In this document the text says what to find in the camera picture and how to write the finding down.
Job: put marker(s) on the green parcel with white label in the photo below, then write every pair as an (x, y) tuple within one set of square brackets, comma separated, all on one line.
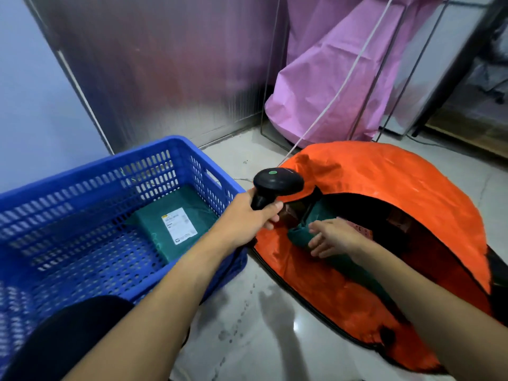
[(158, 230)]

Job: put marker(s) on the person's black trouser leg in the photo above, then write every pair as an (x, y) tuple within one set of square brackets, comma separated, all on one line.
[(67, 337)]

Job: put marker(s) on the blue plastic lattice crate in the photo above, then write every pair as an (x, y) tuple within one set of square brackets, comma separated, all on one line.
[(99, 249)]

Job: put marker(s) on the person's left forearm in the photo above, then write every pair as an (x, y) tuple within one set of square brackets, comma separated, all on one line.
[(158, 309)]

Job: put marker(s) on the person's left thumb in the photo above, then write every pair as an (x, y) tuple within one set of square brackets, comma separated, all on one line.
[(273, 210)]

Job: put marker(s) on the thin metal frame rod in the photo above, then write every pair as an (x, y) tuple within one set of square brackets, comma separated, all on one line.
[(412, 73), (379, 73)]

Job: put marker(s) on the person's right fingers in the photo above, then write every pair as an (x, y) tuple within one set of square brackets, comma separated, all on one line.
[(319, 240)]

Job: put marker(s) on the wooden board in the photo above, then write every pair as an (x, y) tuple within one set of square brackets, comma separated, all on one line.
[(468, 132)]

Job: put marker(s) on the translucent corrugated plastic panel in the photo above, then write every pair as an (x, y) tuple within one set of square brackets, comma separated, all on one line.
[(158, 75)]

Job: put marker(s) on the white board panel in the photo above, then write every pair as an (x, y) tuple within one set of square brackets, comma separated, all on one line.
[(432, 71)]

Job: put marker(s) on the person's right forearm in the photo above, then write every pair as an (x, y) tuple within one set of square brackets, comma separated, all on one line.
[(428, 309)]

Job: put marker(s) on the person's right hand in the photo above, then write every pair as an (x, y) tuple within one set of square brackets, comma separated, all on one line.
[(341, 238)]

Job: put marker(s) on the black barcode scanner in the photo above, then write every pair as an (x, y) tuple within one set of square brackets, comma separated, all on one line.
[(277, 181)]

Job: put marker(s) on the pink fabric cover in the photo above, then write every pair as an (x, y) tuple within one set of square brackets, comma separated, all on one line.
[(317, 83)]

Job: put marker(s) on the person's left hand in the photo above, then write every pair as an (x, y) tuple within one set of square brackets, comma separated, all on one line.
[(238, 222)]

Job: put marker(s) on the green plastic parcel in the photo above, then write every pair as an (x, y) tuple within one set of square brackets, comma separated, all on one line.
[(301, 238)]

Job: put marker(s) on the large orange woven bag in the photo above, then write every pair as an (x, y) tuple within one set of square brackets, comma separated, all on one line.
[(377, 170)]

